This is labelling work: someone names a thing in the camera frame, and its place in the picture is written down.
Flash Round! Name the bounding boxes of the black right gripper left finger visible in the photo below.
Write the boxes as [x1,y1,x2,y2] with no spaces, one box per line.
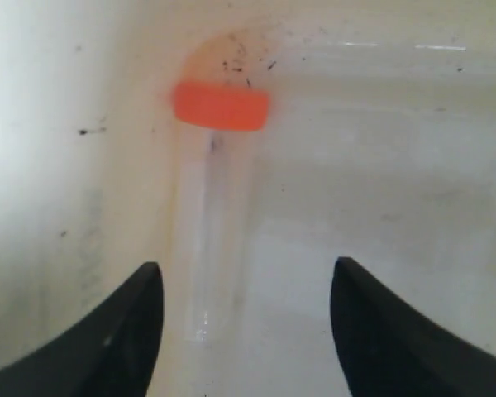
[0,262,164,397]

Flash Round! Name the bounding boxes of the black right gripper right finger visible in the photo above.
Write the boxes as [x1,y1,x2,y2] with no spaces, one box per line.
[331,257,496,396]

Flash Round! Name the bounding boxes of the orange-capped tube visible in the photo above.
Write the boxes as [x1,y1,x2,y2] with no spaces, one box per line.
[170,80,270,343]

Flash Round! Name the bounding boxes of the white plastic bin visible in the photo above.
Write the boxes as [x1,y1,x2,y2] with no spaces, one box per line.
[0,1,496,396]

